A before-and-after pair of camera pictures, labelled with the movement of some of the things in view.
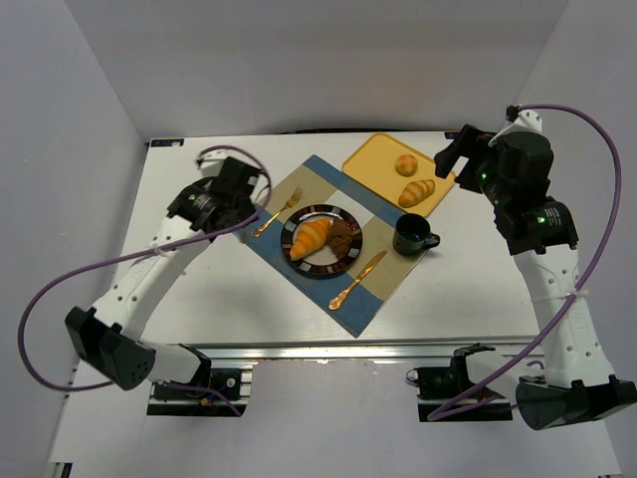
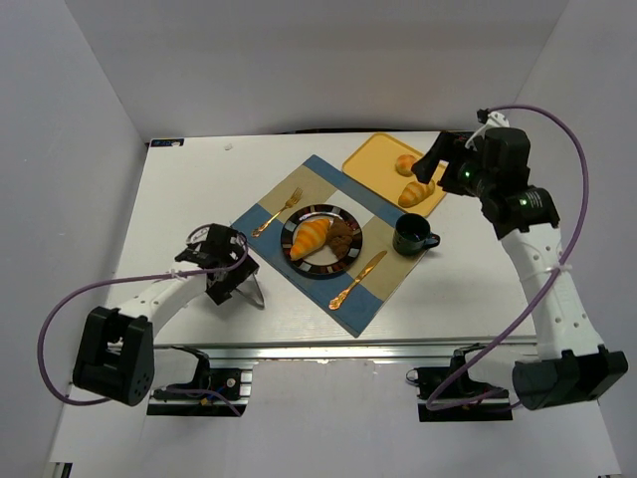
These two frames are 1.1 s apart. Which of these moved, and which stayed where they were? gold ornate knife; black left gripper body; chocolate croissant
Moved: black left gripper body
Stayed: chocolate croissant; gold ornate knife
